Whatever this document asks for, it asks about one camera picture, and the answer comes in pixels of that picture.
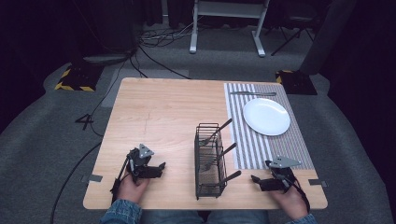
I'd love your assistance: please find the black tripod stand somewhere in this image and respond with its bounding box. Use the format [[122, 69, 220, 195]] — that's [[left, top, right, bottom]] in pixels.
[[270, 15, 316, 57]]

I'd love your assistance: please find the yellow-black striped stand base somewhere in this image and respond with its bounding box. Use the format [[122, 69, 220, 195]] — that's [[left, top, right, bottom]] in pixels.
[[54, 63, 106, 93], [275, 69, 318, 96]]

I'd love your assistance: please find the grey tape piece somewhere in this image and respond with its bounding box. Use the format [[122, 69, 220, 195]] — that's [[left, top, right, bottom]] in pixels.
[[308, 178, 329, 189], [80, 174, 104, 184]]

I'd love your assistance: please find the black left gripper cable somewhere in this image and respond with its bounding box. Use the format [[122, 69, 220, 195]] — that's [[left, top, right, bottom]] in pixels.
[[109, 154, 131, 204]]

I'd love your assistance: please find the thin black floor cable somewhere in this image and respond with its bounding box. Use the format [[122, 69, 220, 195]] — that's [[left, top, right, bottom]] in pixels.
[[89, 46, 191, 138]]

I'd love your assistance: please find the silver table knife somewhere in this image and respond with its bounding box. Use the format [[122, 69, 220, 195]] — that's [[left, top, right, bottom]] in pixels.
[[229, 91, 277, 97]]

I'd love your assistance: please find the black wire cutlery rack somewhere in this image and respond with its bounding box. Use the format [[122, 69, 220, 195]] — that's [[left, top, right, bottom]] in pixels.
[[193, 122, 229, 201]]

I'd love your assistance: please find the grey striped placemat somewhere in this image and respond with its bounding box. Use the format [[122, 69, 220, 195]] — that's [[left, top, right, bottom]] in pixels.
[[223, 82, 316, 171]]

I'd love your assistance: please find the bundle of floor cables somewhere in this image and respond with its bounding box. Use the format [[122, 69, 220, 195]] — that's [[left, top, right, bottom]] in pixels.
[[137, 15, 200, 49]]

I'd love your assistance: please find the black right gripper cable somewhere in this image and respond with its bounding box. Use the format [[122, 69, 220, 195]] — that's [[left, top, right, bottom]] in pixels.
[[288, 175, 312, 215]]

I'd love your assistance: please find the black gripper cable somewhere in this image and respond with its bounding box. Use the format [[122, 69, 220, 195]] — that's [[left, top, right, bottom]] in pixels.
[[109, 154, 131, 204], [288, 175, 312, 215]]

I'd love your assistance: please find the person's right hand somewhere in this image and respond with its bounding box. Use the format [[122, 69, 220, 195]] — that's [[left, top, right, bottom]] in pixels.
[[271, 185, 310, 221]]

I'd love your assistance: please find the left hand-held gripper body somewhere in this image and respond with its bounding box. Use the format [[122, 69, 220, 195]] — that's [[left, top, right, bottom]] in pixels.
[[125, 143, 155, 185]]

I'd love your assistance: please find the white round plate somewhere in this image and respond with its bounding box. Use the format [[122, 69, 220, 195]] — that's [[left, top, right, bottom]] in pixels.
[[242, 97, 291, 137]]

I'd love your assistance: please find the person's left hand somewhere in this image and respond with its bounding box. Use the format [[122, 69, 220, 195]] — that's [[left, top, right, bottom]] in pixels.
[[116, 174, 151, 205]]

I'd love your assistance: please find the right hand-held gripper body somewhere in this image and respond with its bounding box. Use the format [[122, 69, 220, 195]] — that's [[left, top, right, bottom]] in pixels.
[[264, 155, 303, 193]]

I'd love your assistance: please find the black-handled fork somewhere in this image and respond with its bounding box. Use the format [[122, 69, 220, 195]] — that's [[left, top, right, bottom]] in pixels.
[[200, 118, 233, 147], [204, 170, 243, 191], [202, 142, 238, 173]]

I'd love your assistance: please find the white metal desk frame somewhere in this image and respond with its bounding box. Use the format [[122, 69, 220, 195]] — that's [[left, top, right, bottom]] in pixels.
[[189, 0, 272, 58]]

